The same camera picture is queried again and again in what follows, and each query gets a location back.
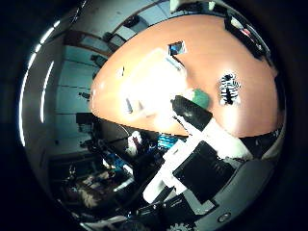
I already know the green plush toy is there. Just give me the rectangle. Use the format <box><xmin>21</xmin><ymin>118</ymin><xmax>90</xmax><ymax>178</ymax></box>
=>
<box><xmin>192</xmin><ymin>89</ymin><xmax>211</xmax><ymax>110</ymax></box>

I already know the ceiling light strip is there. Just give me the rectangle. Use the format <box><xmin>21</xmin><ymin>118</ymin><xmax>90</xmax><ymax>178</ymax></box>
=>
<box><xmin>39</xmin><ymin>61</ymin><xmax>56</xmax><ymax>124</ymax></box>
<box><xmin>18</xmin><ymin>19</ymin><xmax>62</xmax><ymax>147</ymax></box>

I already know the blue plastic crate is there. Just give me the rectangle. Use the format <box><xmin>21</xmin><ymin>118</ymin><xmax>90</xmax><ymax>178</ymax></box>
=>
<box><xmin>157</xmin><ymin>134</ymin><xmax>187</xmax><ymax>150</ymax></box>

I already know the zebra striped plush toy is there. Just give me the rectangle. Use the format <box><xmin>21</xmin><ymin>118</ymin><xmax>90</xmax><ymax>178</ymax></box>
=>
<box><xmin>218</xmin><ymin>72</ymin><xmax>243</xmax><ymax>107</ymax></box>

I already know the small blue framed card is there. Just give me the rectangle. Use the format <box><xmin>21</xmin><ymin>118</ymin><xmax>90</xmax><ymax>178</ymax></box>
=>
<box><xmin>167</xmin><ymin>40</ymin><xmax>188</xmax><ymax>57</ymax></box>

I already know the brown wooden door frame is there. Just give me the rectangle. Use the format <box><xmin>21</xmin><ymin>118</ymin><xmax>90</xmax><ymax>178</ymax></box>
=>
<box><xmin>64</xmin><ymin>30</ymin><xmax>114</xmax><ymax>57</ymax></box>

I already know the seated person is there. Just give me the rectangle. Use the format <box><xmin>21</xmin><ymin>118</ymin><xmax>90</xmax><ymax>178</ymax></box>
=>
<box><xmin>61</xmin><ymin>167</ymin><xmax>129</xmax><ymax>210</ymax></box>

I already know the black tray with toys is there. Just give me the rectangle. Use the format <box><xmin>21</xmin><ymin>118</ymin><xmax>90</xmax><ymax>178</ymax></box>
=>
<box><xmin>224</xmin><ymin>13</ymin><xmax>273</xmax><ymax>61</ymax></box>

